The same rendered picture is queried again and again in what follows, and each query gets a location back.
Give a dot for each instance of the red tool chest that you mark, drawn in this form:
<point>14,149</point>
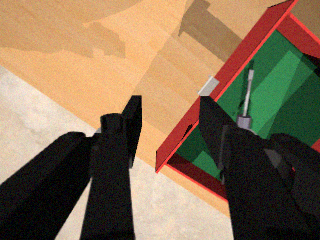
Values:
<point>284,95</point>

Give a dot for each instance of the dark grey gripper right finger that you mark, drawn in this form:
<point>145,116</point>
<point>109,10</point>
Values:
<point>261,205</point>

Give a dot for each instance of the grey screwdriver with green band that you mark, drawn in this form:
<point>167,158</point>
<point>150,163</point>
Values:
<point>244,120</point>

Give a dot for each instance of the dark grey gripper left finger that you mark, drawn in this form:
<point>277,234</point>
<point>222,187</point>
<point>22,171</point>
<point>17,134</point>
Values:
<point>37,199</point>

